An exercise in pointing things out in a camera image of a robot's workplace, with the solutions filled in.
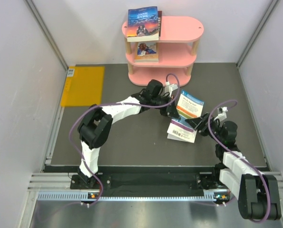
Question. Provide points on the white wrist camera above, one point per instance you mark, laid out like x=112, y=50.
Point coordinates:
x=169, y=88
x=221, y=113

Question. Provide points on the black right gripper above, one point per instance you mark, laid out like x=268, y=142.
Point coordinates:
x=197, y=123

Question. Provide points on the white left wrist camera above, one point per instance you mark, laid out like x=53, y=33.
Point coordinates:
x=169, y=88

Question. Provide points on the orange Othello book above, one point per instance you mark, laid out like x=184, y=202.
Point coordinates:
x=146, y=50

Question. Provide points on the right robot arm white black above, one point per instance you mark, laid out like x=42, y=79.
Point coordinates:
x=257, y=193

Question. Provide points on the dark red book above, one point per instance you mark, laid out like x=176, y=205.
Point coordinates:
x=159, y=21

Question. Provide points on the pink three-tier shelf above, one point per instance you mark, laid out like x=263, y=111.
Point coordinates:
x=177, y=52

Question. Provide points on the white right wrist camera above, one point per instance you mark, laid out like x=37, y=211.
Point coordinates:
x=221, y=113

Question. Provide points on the aluminium frame rail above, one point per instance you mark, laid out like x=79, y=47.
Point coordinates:
x=56, y=186

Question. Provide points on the white colourful back-cover book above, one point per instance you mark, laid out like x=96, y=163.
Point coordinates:
x=188, y=107

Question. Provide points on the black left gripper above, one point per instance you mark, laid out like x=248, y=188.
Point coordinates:
x=170, y=110

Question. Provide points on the yellow plastic file folder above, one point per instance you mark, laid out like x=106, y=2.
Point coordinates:
x=83, y=86

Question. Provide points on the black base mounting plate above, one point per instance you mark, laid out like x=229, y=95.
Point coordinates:
x=153, y=181

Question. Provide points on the blue Jane Eyre book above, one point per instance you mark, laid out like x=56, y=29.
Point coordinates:
x=142, y=24

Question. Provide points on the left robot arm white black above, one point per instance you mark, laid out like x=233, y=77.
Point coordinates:
x=95, y=126

